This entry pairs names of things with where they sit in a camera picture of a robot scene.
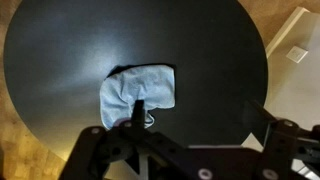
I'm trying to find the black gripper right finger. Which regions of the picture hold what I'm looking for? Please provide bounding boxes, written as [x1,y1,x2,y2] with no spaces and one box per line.
[241,99,320,180]

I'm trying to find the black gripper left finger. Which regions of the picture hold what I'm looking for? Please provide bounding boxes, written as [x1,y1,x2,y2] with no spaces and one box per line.
[59,99,158,180]

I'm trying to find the blue towel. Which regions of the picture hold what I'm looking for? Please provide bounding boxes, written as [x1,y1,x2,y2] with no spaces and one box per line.
[99,64,177,131]

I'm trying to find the round black table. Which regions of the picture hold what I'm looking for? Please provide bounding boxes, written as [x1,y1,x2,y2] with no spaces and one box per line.
[3,0,269,161]

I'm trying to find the white wall plate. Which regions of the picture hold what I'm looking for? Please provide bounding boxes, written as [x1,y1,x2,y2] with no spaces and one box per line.
[285,45,309,64]

